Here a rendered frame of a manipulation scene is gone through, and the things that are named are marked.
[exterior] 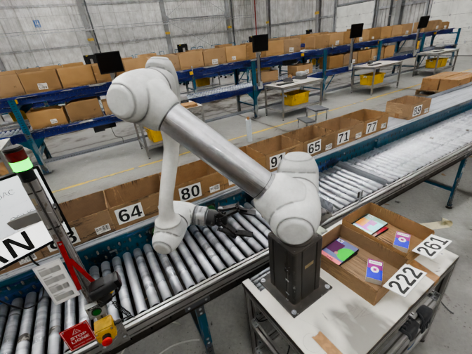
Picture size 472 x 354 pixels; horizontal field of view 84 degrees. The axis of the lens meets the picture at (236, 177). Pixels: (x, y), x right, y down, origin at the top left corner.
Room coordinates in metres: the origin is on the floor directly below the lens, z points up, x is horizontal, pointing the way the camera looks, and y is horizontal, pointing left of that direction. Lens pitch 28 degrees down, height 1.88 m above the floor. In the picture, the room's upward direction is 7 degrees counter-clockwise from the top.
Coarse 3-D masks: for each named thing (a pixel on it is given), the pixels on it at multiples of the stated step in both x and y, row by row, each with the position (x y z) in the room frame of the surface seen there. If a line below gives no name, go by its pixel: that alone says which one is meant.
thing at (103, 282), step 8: (96, 280) 0.76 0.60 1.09; (104, 280) 0.75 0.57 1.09; (112, 280) 0.75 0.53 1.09; (120, 280) 0.76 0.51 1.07; (88, 288) 0.73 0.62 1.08; (96, 288) 0.72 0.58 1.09; (104, 288) 0.72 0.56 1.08; (112, 288) 0.74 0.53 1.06; (96, 296) 0.71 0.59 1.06; (104, 296) 0.73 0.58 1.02; (104, 304) 0.72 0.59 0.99
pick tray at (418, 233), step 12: (372, 204) 1.37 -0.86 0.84; (348, 216) 1.28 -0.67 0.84; (360, 216) 1.34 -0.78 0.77; (384, 216) 1.30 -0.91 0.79; (396, 216) 1.24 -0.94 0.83; (396, 228) 1.21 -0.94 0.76; (408, 228) 1.17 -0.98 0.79; (420, 228) 1.12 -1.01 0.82; (384, 240) 1.12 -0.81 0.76; (420, 240) 1.09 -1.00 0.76; (396, 252) 0.96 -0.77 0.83; (408, 252) 0.93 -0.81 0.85
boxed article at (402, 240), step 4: (396, 232) 1.14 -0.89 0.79; (400, 232) 1.14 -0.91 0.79; (396, 236) 1.11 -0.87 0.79; (400, 236) 1.11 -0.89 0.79; (404, 236) 1.11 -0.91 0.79; (408, 236) 1.10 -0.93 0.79; (396, 240) 1.08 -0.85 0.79; (400, 240) 1.08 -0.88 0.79; (404, 240) 1.08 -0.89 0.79; (408, 240) 1.07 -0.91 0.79; (396, 244) 1.05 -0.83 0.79; (400, 244) 1.05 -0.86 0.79; (404, 244) 1.05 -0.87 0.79; (408, 244) 1.04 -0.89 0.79; (396, 248) 1.05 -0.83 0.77; (400, 248) 1.03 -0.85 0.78; (404, 248) 1.02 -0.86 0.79
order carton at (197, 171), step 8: (200, 160) 1.94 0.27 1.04; (184, 168) 1.87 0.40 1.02; (192, 168) 1.90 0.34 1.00; (200, 168) 1.93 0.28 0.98; (208, 168) 1.93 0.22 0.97; (176, 176) 1.84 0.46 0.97; (184, 176) 1.87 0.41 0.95; (192, 176) 1.90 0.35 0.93; (200, 176) 1.92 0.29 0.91; (208, 176) 1.65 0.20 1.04; (216, 176) 1.68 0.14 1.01; (176, 184) 1.83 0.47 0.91; (184, 184) 1.57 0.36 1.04; (192, 184) 1.60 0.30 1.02; (200, 184) 1.62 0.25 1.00; (208, 184) 1.65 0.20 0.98; (216, 184) 1.68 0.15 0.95; (176, 192) 1.54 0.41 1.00; (208, 192) 1.64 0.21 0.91; (216, 192) 1.67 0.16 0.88; (176, 200) 1.54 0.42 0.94; (192, 200) 1.59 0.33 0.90
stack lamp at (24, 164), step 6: (24, 150) 0.77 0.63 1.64; (6, 156) 0.74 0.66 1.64; (12, 156) 0.74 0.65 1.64; (18, 156) 0.75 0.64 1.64; (24, 156) 0.76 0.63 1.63; (12, 162) 0.74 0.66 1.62; (18, 162) 0.75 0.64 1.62; (24, 162) 0.76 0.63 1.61; (30, 162) 0.78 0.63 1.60; (12, 168) 0.75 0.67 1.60; (18, 168) 0.74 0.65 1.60; (24, 168) 0.75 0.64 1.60
